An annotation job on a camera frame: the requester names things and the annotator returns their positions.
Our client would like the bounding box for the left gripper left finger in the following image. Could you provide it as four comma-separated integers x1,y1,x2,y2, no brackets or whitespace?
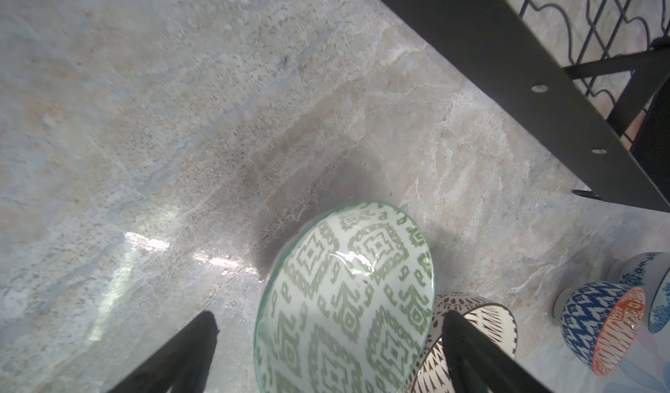
111,310,219,392

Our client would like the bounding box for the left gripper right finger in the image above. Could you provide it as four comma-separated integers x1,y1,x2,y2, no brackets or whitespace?
442,311,550,393

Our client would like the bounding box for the green geometric pattern bowl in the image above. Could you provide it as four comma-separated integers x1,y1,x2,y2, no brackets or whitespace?
253,201,436,392

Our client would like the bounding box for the blue floral bowl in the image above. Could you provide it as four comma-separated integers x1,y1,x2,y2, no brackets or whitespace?
606,252,669,334

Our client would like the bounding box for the black wire dish rack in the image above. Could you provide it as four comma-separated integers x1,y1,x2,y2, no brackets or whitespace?
381,0,669,212

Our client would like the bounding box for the brown white pattern bowl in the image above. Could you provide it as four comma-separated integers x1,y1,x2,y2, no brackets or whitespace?
401,292,518,392

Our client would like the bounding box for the red geometric pattern bowl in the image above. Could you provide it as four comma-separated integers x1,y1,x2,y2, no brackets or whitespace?
552,281,646,377

